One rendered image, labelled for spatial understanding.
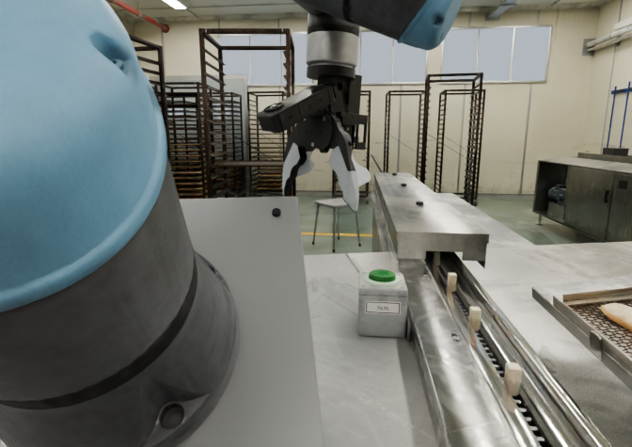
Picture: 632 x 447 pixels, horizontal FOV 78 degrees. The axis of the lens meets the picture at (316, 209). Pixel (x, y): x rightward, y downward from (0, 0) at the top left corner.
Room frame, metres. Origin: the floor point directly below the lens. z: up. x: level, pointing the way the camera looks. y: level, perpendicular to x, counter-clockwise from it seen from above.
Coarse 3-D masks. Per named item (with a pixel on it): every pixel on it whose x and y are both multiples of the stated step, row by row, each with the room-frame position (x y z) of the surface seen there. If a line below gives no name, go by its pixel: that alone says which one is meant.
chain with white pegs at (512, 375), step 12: (372, 156) 4.94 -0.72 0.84; (432, 252) 0.87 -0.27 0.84; (444, 276) 0.72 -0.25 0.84; (456, 276) 0.64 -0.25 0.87; (456, 300) 0.61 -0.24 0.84; (468, 312) 0.56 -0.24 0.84; (480, 312) 0.51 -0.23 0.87; (480, 324) 0.51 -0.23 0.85; (480, 336) 0.49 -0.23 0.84; (492, 360) 0.43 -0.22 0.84; (504, 372) 0.41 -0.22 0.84; (516, 372) 0.37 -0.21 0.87; (516, 384) 0.37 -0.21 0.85; (516, 396) 0.37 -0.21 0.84; (528, 408) 0.34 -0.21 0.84; (528, 420) 0.33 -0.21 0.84; (540, 432) 0.32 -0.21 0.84; (540, 444) 0.30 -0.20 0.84
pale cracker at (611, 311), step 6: (606, 306) 0.45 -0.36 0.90; (612, 306) 0.44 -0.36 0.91; (618, 306) 0.44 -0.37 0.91; (624, 306) 0.44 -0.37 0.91; (606, 312) 0.44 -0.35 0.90; (612, 312) 0.43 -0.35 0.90; (618, 312) 0.43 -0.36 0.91; (624, 312) 0.42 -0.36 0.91; (630, 312) 0.42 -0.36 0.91; (612, 318) 0.42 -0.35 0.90; (618, 318) 0.42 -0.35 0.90; (624, 318) 0.41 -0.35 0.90; (630, 318) 0.41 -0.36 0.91; (618, 324) 0.42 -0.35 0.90; (624, 324) 0.41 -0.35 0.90; (630, 324) 0.40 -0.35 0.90; (630, 330) 0.40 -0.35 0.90
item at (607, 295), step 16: (624, 288) 0.48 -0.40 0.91; (560, 304) 0.47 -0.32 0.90; (576, 304) 0.47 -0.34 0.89; (624, 304) 0.46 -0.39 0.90; (576, 320) 0.43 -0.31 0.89; (592, 320) 0.44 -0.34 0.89; (608, 320) 0.43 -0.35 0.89; (624, 336) 0.39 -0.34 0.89; (608, 352) 0.37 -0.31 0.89; (624, 352) 0.37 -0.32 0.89; (624, 368) 0.34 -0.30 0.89
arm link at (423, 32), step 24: (360, 0) 0.44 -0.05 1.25; (384, 0) 0.42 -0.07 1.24; (408, 0) 0.41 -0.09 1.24; (432, 0) 0.41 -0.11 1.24; (456, 0) 0.42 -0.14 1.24; (360, 24) 0.47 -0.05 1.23; (384, 24) 0.44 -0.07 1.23; (408, 24) 0.43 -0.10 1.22; (432, 24) 0.41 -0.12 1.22; (432, 48) 0.44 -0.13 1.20
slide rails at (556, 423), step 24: (432, 264) 0.76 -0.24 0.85; (456, 312) 0.54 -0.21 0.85; (504, 336) 0.47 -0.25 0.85; (480, 360) 0.41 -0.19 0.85; (504, 360) 0.42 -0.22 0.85; (504, 384) 0.37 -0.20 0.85; (528, 384) 0.37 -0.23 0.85; (504, 408) 0.33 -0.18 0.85; (552, 408) 0.33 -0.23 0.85; (528, 432) 0.30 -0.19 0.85; (552, 432) 0.30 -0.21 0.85; (576, 432) 0.30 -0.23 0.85
